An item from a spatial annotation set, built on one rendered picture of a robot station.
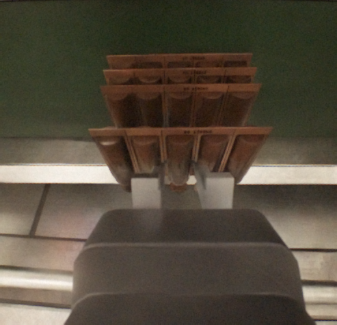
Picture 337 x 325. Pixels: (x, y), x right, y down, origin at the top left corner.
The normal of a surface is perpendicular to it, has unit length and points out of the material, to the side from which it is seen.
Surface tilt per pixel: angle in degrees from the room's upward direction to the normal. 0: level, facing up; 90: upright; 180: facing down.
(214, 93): 90
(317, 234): 90
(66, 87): 2
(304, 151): 90
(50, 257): 90
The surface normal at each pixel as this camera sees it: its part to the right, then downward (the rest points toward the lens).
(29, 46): 0.00, 0.86
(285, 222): 0.00, -0.51
